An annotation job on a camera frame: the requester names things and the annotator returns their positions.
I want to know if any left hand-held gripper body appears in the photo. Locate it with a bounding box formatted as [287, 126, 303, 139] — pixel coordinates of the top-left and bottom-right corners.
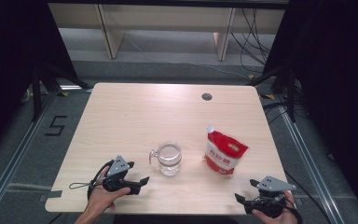
[102, 154, 142, 196]

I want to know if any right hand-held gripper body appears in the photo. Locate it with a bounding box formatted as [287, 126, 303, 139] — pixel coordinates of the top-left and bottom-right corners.
[243, 175, 297, 218]

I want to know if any clear glass jar with lid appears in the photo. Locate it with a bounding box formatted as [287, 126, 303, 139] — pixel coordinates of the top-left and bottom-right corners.
[148, 141, 183, 177]

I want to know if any red and white sugar bag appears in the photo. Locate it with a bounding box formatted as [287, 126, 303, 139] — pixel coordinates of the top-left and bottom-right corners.
[202, 125, 250, 176]

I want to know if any person's right hand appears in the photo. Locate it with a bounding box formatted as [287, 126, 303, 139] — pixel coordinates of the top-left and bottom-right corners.
[251, 190, 300, 224]

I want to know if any person's left hand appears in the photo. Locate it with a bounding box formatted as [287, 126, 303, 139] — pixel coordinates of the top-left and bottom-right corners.
[86, 166, 131, 217]

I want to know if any grey tape strip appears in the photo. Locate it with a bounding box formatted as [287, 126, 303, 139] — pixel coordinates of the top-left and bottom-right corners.
[38, 189, 63, 203]

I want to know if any black metal stand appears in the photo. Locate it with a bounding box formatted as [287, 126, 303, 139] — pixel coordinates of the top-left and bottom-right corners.
[30, 62, 91, 123]
[246, 64, 296, 123]

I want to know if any black curtain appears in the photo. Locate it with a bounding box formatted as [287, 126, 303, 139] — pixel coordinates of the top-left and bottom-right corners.
[262, 0, 358, 218]
[0, 0, 79, 160]

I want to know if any black cable loop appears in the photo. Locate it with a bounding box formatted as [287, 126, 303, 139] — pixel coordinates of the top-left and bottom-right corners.
[87, 159, 115, 201]

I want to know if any black floor cable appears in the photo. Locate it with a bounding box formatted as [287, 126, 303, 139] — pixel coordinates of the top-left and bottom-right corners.
[283, 170, 325, 217]

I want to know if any black wrist strap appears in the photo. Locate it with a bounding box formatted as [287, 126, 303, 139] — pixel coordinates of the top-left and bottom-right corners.
[283, 195, 303, 224]

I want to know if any aluminium floor rail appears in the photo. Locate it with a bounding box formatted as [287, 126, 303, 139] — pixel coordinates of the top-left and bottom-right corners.
[275, 96, 338, 224]
[0, 90, 59, 217]

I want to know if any thin grey cord loop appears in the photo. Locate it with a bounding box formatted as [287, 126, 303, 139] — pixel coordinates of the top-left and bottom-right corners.
[68, 181, 91, 190]

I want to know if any bundle of black cables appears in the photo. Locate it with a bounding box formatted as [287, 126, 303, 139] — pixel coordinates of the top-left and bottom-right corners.
[229, 8, 273, 75]

